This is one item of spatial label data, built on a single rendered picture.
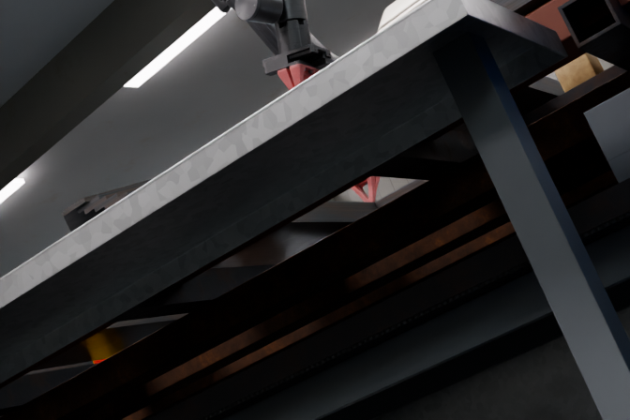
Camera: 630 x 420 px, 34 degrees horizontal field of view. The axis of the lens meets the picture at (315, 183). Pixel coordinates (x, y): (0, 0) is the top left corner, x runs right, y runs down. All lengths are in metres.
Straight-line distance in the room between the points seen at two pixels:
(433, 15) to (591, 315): 0.29
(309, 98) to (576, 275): 0.28
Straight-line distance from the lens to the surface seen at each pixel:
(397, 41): 0.91
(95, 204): 1.14
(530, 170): 0.96
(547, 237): 0.96
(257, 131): 0.97
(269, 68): 1.77
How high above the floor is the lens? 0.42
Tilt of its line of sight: 15 degrees up
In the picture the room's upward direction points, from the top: 23 degrees counter-clockwise
